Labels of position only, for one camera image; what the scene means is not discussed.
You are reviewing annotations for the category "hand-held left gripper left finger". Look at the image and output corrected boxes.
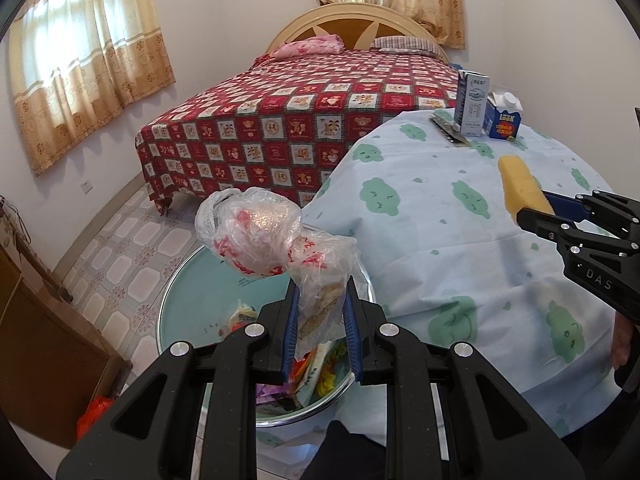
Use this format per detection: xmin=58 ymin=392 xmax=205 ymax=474
xmin=55 ymin=280 xmax=301 ymax=480

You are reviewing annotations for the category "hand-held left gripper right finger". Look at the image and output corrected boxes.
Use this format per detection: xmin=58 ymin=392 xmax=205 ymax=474
xmin=343 ymin=276 xmax=587 ymax=480

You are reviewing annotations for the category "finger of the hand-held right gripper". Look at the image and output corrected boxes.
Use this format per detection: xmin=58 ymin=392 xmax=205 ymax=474
xmin=516 ymin=206 xmax=640 ymax=262
xmin=542 ymin=190 xmax=640 ymax=242

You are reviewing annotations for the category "yellow wrapper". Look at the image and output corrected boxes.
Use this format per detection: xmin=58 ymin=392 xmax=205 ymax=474
xmin=315 ymin=359 xmax=347 ymax=392

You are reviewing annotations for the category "yellow sponge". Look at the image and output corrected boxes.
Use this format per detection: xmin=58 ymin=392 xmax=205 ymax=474
xmin=497 ymin=155 xmax=556 ymax=223

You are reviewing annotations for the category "yellow blue snack packet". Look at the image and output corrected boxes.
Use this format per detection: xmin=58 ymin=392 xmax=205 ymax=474
xmin=227 ymin=300 xmax=259 ymax=334

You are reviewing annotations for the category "purple foil wrapper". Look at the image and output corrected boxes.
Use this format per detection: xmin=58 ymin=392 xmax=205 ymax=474
xmin=256 ymin=382 xmax=296 ymax=407

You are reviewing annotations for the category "teal cartoon print bin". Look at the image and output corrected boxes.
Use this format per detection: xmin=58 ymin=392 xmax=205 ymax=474
xmin=156 ymin=247 xmax=376 ymax=428

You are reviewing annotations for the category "clear red print plastic bag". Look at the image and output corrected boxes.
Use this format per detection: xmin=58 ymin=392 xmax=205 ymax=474
xmin=195 ymin=187 xmax=362 ymax=361

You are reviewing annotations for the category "person's right hand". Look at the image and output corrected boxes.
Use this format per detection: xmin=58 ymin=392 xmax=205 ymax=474
xmin=610 ymin=316 xmax=636 ymax=368

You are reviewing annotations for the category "blue juice carton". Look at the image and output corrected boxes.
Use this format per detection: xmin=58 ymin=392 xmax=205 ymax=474
xmin=485 ymin=91 xmax=522 ymax=141

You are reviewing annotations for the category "cloud print tablecloth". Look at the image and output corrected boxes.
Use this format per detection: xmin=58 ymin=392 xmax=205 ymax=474
xmin=260 ymin=109 xmax=640 ymax=448

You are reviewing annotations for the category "person's dark trouser leg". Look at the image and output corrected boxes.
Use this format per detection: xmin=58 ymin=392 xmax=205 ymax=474
xmin=300 ymin=420 xmax=390 ymax=480

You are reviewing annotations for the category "dark flat packet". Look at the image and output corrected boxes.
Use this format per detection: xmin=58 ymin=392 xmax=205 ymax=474
xmin=430 ymin=112 xmax=471 ymax=147

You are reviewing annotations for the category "white blue milk carton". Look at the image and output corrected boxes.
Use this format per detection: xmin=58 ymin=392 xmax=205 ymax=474
xmin=454 ymin=71 xmax=492 ymax=137

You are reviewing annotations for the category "large red shopping bag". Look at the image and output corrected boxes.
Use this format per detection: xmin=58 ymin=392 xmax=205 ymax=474
xmin=77 ymin=396 xmax=114 ymax=441

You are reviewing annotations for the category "bed with red quilt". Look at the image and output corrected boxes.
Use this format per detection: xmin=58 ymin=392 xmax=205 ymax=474
xmin=135 ymin=50 xmax=463 ymax=216

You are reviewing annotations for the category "striped pillow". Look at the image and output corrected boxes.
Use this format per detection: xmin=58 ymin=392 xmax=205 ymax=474
xmin=371 ymin=35 xmax=446 ymax=57

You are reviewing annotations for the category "brown wooden cabinet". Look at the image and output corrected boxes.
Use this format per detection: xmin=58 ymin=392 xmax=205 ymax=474
xmin=0 ymin=195 xmax=133 ymax=448

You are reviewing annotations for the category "cream wooden headboard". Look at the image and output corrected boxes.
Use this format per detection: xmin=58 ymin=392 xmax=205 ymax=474
xmin=265 ymin=2 xmax=451 ymax=63

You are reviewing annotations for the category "pink pillow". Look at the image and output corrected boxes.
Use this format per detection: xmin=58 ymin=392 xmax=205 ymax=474
xmin=270 ymin=34 xmax=345 ymax=61

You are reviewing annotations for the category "beige patterned wide curtain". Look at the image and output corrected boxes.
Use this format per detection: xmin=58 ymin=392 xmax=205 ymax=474
xmin=9 ymin=0 xmax=173 ymax=177

